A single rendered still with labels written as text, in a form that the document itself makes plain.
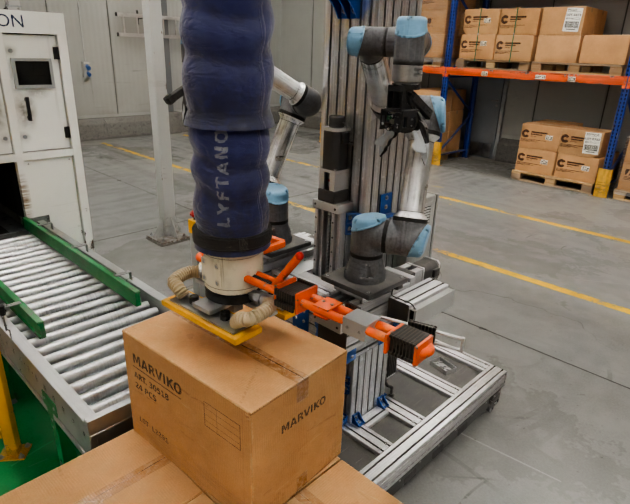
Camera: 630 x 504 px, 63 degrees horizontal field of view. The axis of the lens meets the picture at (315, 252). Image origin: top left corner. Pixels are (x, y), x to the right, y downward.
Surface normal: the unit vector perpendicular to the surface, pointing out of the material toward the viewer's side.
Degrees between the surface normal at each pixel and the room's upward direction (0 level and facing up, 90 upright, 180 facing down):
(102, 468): 0
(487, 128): 90
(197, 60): 78
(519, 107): 90
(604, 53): 91
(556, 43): 87
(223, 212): 73
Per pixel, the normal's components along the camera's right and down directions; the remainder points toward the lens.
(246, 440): -0.65, 0.26
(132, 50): 0.71, 0.28
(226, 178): 0.10, 0.03
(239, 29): 0.38, 0.07
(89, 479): 0.04, -0.93
